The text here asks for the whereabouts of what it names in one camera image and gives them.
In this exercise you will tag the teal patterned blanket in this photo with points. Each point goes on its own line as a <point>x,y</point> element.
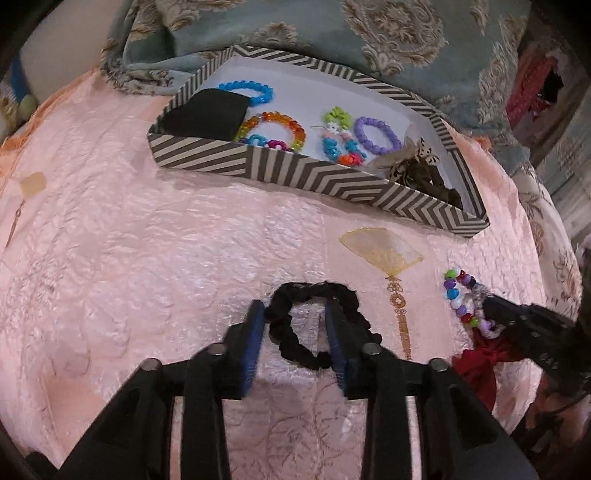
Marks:
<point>277,27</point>

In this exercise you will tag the black scrunchie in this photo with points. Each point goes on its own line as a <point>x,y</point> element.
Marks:
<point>279,323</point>

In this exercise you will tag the brown scrunchie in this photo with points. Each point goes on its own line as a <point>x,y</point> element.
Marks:
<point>429,177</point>

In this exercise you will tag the black felt pouch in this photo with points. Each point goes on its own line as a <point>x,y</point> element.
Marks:
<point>203,113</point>

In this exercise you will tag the green blue plush toy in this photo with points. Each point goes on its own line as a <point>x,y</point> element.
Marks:
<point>27,105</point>

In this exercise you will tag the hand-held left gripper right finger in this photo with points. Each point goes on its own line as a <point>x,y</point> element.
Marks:
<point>334,350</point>

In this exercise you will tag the beige mesh bow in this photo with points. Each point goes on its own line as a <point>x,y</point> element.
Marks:
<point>422,150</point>

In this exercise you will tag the pink quilted bedspread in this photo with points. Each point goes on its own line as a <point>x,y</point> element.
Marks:
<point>161,254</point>

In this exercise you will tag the red dotted cloth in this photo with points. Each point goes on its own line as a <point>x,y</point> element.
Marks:
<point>531,83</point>

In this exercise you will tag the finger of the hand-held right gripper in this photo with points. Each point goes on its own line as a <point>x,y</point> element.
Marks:
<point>503,314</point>

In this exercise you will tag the striped cardboard box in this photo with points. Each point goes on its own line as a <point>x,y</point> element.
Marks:
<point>277,166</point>

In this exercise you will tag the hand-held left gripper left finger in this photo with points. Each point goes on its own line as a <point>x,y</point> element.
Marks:
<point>253,341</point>

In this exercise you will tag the red bow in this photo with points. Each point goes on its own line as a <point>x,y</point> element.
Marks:
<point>475,374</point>

